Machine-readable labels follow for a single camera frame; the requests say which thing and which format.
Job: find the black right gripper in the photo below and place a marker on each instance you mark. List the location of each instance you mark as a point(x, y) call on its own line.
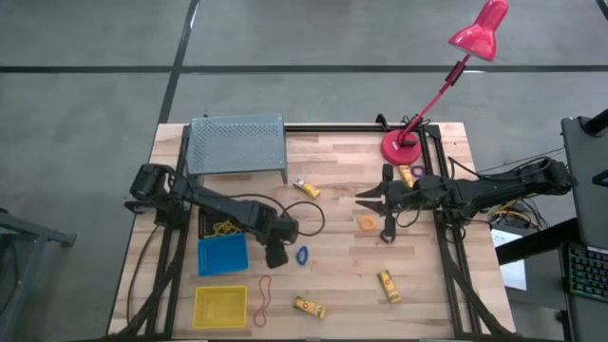
point(388, 173)

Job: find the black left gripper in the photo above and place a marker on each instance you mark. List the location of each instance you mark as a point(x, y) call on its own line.
point(276, 256)

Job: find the red rubber band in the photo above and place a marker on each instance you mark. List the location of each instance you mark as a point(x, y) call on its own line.
point(269, 290)

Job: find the yellow Crayola crayon pack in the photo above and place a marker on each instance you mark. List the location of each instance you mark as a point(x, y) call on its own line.
point(308, 189)
point(309, 307)
point(389, 286)
point(406, 176)

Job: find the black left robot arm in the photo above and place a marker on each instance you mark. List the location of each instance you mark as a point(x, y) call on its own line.
point(214, 204)

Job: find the red desk lamp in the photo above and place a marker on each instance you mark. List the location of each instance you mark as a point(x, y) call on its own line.
point(401, 152)

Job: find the black desk bar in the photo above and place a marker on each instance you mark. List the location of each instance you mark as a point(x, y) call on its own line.
point(537, 242)

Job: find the blue plastic basket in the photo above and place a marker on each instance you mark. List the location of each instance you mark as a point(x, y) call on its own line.
point(223, 256)

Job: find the yellow plastic basket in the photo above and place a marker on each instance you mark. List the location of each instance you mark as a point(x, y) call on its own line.
point(219, 308)

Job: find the black plastic basket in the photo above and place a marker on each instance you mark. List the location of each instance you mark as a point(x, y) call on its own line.
point(204, 225)

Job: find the grey perforated metal shelf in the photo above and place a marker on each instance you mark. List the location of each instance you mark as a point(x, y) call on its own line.
point(237, 142)

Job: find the white paper sheet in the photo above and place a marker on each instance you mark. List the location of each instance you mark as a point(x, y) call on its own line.
point(513, 275)

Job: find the backlit black keyboard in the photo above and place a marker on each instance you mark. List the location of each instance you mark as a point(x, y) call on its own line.
point(589, 273)

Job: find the black pole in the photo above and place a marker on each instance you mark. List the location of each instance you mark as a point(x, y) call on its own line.
point(598, 123)

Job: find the grey metal table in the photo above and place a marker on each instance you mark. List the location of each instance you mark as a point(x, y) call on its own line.
point(28, 228)

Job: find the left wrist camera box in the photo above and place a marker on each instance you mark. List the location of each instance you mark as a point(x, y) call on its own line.
point(290, 231)

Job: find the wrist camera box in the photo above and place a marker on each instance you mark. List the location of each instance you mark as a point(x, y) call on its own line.
point(290, 231)
point(406, 194)

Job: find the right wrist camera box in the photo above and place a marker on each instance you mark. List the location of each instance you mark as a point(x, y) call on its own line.
point(406, 194)

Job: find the black aluminium table frame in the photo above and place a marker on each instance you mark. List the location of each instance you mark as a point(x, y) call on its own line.
point(332, 128)

